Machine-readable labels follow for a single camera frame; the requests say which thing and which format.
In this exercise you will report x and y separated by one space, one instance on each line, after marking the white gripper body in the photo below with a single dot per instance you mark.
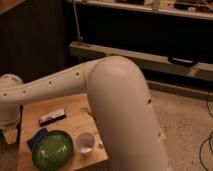
11 123

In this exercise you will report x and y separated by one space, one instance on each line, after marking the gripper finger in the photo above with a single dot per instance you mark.
8 137

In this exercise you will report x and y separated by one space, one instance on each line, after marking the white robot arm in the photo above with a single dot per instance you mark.
120 100

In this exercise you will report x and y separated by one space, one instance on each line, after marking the green ceramic bowl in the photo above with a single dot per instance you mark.
52 151

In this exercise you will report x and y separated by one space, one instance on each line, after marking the black and white box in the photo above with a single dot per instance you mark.
45 119

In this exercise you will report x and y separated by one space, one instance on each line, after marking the clear plastic cup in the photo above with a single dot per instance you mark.
84 143

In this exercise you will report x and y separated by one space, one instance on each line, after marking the small white cube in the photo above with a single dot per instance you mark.
100 145

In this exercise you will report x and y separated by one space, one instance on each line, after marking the metal stand pole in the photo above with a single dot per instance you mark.
79 37

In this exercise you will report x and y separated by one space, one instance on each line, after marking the wooden shelf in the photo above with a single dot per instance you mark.
155 8

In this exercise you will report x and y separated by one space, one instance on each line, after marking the grey case with handle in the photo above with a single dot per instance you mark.
147 61

